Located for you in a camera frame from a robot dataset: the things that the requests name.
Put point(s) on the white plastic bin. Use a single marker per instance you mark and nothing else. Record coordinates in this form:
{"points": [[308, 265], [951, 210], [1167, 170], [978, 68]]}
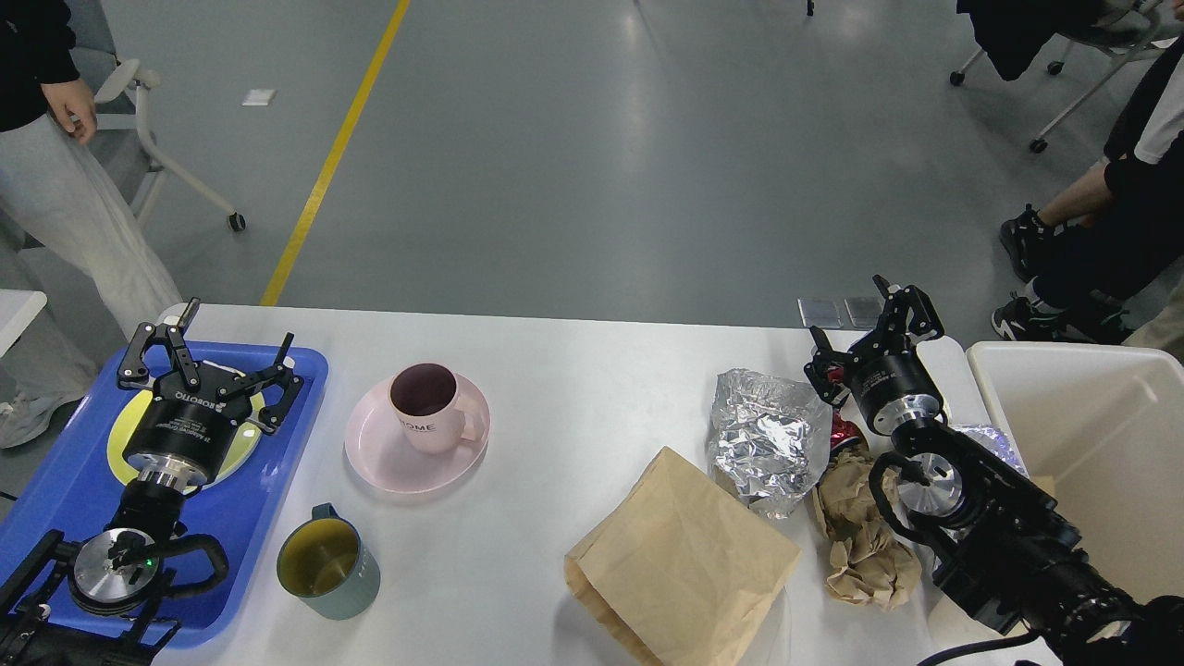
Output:
{"points": [[1105, 424]]}

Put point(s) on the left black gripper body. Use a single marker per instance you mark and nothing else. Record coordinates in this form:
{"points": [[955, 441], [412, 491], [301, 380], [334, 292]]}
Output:
{"points": [[180, 427]]}

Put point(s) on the teal mug yellow inside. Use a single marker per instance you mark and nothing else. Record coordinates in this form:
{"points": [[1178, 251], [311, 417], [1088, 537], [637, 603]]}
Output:
{"points": [[327, 566]]}

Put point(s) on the crumpled aluminium foil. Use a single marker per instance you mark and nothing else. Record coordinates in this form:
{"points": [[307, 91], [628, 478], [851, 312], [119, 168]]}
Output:
{"points": [[769, 440]]}

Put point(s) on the blue plastic tray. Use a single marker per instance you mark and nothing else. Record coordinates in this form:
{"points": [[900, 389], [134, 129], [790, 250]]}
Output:
{"points": [[79, 486]]}

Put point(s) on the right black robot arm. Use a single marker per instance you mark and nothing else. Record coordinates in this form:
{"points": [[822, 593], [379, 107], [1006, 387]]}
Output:
{"points": [[1005, 556]]}

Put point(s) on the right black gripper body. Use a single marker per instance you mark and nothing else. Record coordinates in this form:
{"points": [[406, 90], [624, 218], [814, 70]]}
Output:
{"points": [[892, 388]]}

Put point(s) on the pink plate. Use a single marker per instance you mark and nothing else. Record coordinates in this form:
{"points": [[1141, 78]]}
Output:
{"points": [[378, 441]]}

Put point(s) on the white side table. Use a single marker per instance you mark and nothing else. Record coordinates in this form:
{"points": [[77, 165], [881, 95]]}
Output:
{"points": [[18, 310]]}

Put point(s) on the crumpled brown paper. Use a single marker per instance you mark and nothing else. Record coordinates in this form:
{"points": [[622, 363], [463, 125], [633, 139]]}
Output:
{"points": [[870, 567]]}

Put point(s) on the yellow plate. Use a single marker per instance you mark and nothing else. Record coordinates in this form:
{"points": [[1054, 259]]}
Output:
{"points": [[129, 435]]}

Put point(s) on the small foil piece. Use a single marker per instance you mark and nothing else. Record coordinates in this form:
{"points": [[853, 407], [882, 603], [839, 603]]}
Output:
{"points": [[996, 441]]}

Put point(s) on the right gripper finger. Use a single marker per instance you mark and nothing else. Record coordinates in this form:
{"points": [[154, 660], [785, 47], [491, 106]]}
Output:
{"points": [[827, 368], [908, 318]]}

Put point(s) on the pink mug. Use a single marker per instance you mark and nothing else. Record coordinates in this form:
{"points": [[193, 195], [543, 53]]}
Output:
{"points": [[438, 409]]}

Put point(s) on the seated person black clothes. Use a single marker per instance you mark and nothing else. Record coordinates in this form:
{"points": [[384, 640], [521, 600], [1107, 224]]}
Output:
{"points": [[1109, 235]]}

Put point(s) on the crushed red can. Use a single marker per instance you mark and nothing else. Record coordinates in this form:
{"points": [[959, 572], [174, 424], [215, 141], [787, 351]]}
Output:
{"points": [[846, 437]]}

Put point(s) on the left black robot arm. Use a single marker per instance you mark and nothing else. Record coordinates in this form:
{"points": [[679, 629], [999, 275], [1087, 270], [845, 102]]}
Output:
{"points": [[91, 602]]}

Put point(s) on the standing person grey trousers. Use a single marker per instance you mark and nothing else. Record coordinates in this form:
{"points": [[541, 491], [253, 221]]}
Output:
{"points": [[54, 189]]}

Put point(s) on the brown paper bag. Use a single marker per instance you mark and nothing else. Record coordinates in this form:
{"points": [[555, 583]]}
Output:
{"points": [[680, 573]]}

